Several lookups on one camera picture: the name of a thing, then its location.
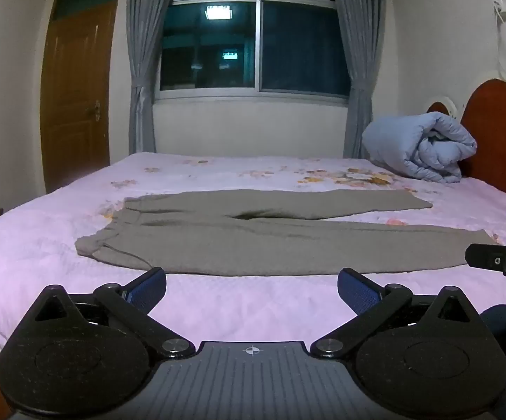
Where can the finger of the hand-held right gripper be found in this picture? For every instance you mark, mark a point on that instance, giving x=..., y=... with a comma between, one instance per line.
x=487, y=256

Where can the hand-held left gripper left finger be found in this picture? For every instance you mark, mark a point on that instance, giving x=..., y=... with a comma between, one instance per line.
x=150, y=291

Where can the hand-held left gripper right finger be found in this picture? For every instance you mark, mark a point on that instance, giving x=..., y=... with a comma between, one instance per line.
x=357, y=291

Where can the grey pants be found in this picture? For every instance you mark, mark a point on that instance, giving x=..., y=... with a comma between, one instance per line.
x=257, y=240

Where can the red-brown wooden headboard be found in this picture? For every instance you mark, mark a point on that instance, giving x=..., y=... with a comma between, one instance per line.
x=498, y=140

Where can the bed with pink floral sheet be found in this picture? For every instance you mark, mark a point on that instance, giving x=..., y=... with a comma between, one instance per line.
x=253, y=310

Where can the light blue rolled quilt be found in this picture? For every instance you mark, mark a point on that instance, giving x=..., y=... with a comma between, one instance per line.
x=410, y=144

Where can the brown wooden door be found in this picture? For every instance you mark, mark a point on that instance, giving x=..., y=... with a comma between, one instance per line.
x=77, y=87

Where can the grey curtain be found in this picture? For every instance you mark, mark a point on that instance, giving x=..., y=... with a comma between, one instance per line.
x=141, y=52
x=360, y=52

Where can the sliding glass window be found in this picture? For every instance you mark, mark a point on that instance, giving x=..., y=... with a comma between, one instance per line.
x=257, y=43

